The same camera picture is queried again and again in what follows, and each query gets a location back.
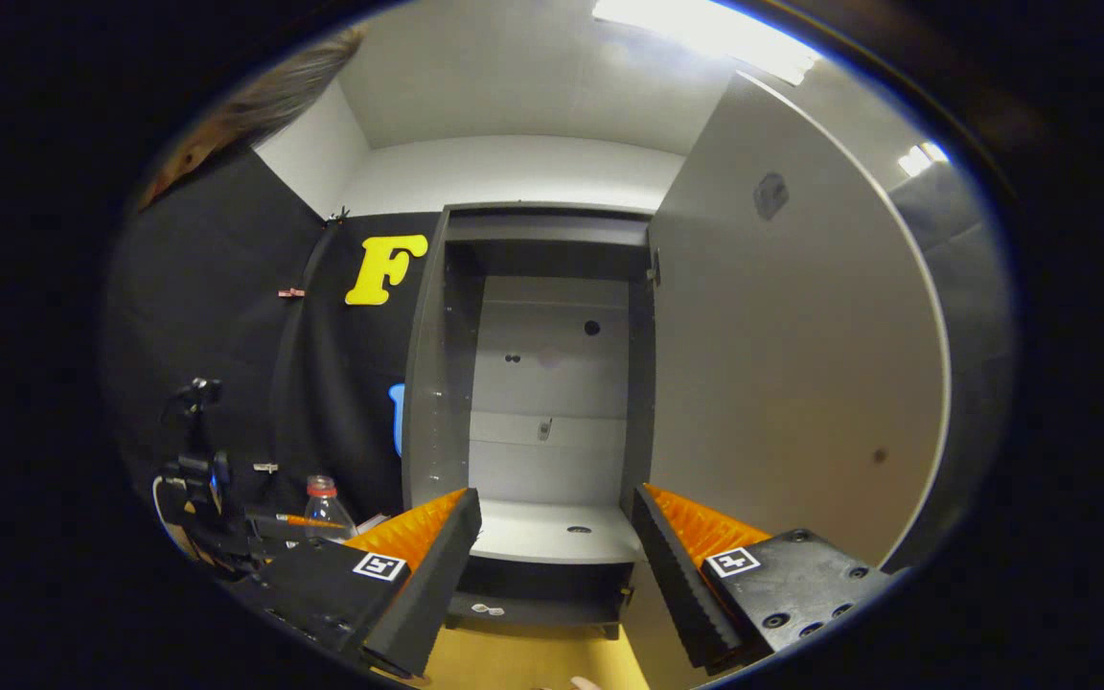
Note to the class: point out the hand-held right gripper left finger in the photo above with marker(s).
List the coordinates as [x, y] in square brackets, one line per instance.
[437, 594]

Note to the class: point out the beige cabinet door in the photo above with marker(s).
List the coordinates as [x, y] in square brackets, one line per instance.
[801, 383]

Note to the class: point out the black backdrop cloth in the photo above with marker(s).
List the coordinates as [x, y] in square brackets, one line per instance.
[226, 335]

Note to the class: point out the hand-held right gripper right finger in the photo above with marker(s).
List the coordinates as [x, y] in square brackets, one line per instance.
[677, 594]

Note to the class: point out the black cloth clip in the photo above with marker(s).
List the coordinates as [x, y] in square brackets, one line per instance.
[338, 215]

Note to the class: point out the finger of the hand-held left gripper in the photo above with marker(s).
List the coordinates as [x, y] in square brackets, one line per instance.
[308, 522]

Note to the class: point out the grey cabinet shelf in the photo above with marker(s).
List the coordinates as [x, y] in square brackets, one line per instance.
[533, 532]

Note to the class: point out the small ceiling light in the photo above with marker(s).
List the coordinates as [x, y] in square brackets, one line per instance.
[924, 159]

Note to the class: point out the grey cabinet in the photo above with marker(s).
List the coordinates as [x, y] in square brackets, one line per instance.
[432, 383]

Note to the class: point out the small white plastic piece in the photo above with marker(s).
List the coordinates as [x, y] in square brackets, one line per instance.
[488, 609]

